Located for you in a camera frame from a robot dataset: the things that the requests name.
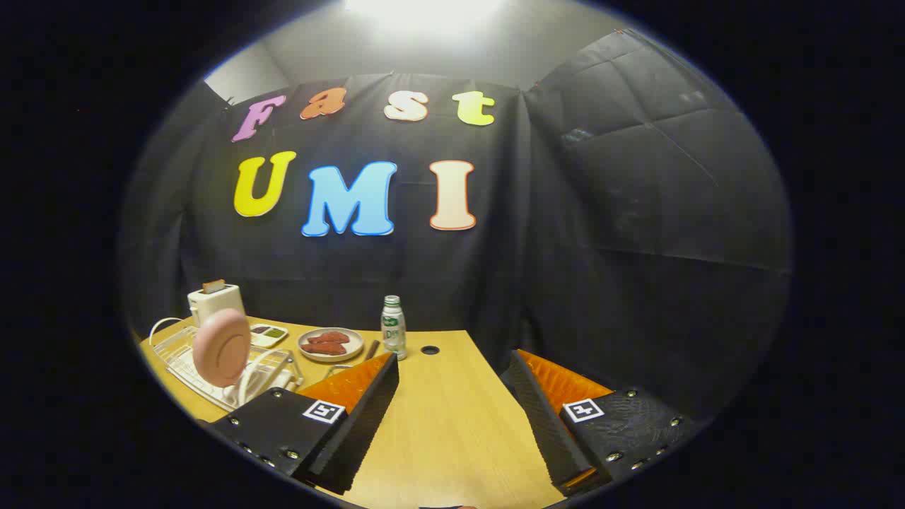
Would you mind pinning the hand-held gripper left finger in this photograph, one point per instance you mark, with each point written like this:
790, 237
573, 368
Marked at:
364, 424

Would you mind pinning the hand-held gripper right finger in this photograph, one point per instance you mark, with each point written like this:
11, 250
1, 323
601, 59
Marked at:
544, 424

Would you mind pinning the metal mesh basket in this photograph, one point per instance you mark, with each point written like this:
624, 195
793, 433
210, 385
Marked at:
338, 367

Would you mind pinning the pink plate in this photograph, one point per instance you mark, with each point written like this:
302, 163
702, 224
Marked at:
220, 346

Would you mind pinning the grey plate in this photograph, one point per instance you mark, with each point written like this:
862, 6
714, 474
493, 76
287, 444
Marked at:
353, 351

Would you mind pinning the divided dish of beans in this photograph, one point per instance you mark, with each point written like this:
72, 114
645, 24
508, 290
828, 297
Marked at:
269, 334

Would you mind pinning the brown meat piece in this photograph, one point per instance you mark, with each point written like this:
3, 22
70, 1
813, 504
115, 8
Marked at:
331, 337
324, 348

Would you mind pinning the white drink bottle green label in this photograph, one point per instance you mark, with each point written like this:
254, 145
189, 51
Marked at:
394, 329

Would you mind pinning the white drip tray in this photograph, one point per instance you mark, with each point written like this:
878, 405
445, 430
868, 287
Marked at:
189, 369

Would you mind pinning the white toaster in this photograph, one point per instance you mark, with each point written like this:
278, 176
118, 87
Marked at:
223, 300

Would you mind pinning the toast slice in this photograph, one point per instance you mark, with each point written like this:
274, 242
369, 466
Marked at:
213, 285

